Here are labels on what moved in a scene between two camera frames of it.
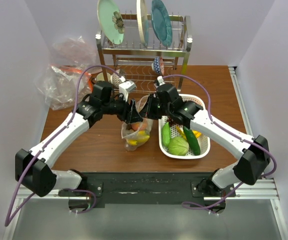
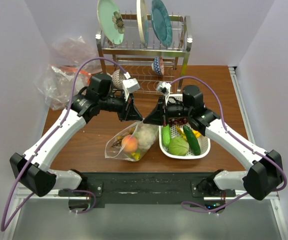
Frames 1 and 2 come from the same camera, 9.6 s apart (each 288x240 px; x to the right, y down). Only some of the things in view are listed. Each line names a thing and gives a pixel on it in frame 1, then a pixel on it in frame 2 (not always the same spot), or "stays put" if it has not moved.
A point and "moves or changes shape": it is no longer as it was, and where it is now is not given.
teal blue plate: x=161 y=23 stays put
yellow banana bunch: x=141 y=137 -> x=136 y=155
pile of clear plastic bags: x=57 y=82 stays put
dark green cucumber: x=193 y=140 stays put
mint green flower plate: x=111 y=20 stays put
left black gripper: x=131 y=115 stays put
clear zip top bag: x=134 y=134 moves or changes shape
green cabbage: x=178 y=146 stays put
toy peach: x=139 y=126 -> x=129 y=143
